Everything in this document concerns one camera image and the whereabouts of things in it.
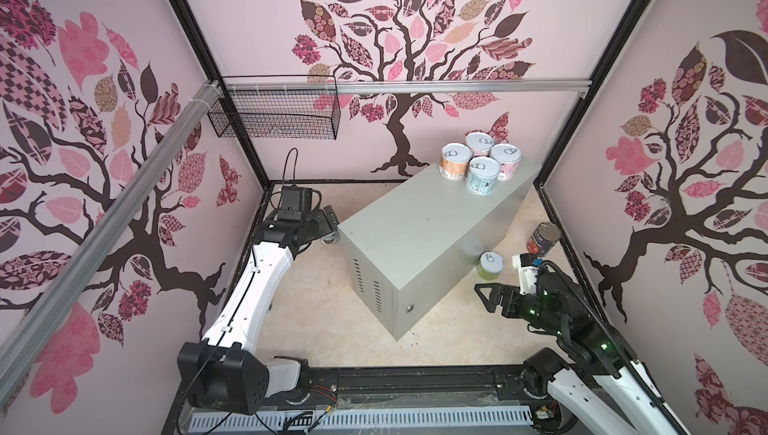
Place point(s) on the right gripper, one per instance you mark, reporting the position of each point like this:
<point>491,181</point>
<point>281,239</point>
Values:
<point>489,303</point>

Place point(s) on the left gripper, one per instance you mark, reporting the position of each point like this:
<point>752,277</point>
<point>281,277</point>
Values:
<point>323,226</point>

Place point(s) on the green labelled can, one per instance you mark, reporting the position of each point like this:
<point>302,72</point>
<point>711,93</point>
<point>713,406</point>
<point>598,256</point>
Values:
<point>490,266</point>

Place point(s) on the grey teal can front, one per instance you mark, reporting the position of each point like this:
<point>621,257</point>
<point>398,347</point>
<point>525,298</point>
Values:
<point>482,175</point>

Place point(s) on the orange labelled can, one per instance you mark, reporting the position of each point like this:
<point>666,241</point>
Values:
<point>455,158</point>

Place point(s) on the pink white labelled can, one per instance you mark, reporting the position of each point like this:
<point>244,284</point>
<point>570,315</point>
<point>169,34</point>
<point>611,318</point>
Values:
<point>508,157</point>

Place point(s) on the small light blue can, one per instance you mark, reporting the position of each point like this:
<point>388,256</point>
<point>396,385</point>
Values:
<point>331,239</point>

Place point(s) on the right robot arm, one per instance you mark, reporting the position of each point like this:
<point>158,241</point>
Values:
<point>601,382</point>

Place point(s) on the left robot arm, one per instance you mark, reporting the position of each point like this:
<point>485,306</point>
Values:
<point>221,372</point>

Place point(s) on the brown labelled can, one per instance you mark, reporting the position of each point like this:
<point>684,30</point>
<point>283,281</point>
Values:
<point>545,236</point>

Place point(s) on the grey metal cabinet box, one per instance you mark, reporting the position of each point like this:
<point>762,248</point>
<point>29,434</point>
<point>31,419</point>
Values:
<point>410,247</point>

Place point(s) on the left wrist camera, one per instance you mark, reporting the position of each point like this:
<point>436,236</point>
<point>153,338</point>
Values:
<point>295,203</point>

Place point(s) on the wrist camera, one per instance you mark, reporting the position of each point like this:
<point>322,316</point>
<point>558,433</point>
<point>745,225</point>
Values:
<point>295,203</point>
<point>527,267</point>

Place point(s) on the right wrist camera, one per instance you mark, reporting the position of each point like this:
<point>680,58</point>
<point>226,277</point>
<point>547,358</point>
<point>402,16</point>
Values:
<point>527,267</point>

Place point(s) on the black wire mesh basket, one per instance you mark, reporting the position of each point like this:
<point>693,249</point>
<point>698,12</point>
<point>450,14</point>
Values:
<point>278,106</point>

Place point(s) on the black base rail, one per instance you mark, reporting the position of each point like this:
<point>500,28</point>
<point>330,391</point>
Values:
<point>356,386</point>

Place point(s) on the back aluminium rail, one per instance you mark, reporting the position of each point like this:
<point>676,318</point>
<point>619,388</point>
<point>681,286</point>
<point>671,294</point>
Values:
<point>408,87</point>

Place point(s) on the aluminium rail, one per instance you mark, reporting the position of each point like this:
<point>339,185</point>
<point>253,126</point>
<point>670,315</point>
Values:
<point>408,87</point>
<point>44,318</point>

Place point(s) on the black corner frame post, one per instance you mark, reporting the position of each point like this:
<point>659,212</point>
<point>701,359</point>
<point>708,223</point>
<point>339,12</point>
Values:
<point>192,30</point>

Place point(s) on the white slotted cable duct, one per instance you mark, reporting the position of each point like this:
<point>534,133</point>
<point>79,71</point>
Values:
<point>359,420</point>

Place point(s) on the left aluminium rail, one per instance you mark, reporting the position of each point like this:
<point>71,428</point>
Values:
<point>44,318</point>

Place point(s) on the black right corner post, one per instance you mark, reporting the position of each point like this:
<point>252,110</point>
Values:
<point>607,61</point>

